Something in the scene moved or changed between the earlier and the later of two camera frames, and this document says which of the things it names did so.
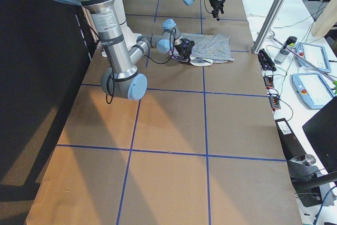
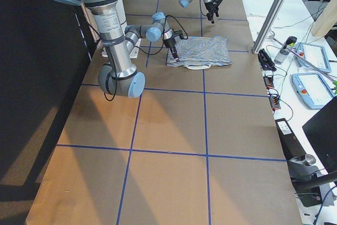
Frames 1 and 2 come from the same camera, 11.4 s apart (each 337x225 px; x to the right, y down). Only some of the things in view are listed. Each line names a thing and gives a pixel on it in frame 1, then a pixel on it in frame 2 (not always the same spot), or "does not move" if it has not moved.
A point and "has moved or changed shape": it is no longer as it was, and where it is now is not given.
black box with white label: (292, 146) does not move
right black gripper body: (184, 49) → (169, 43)
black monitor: (321, 131) does not move
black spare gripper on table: (266, 61) does not move
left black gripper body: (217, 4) → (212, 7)
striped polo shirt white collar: (208, 49) has moved or changed shape
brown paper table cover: (201, 146) does not move
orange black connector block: (274, 99) does not move
